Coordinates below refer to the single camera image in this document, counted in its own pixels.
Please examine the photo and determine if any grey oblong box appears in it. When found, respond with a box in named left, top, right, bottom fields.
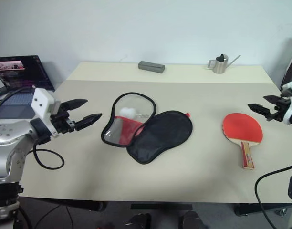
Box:
left=138, top=61, right=166, bottom=74

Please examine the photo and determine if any black table frame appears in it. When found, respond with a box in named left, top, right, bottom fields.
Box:
left=19, top=197, right=292, bottom=217

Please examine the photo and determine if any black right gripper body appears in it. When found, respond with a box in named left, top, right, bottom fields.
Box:
left=267, top=90, right=292, bottom=122

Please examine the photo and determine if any dark rounded shape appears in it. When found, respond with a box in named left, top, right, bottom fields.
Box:
left=180, top=210, right=204, bottom=229
left=124, top=213, right=152, bottom=229

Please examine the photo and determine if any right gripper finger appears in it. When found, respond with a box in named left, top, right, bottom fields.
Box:
left=262, top=94, right=284, bottom=106
left=247, top=103, right=273, bottom=118

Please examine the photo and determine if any metal watering can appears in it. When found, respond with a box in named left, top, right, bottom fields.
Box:
left=207, top=53, right=242, bottom=74

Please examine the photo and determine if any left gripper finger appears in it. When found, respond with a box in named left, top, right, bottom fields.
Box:
left=62, top=98, right=89, bottom=112
left=74, top=113, right=103, bottom=131

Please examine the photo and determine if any open laptop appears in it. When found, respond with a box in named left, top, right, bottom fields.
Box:
left=0, top=55, right=56, bottom=120

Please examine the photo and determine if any red table tennis paddle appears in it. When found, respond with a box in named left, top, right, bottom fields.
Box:
left=222, top=112, right=264, bottom=169

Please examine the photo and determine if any black and red paddle case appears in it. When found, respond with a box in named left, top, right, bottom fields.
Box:
left=101, top=92, right=193, bottom=165

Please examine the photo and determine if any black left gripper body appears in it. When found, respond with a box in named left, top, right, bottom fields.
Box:
left=50, top=104, right=77, bottom=135

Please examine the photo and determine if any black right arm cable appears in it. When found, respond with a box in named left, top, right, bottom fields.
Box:
left=254, top=124, right=292, bottom=229

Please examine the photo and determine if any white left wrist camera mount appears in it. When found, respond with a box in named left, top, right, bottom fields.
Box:
left=31, top=87, right=61, bottom=138

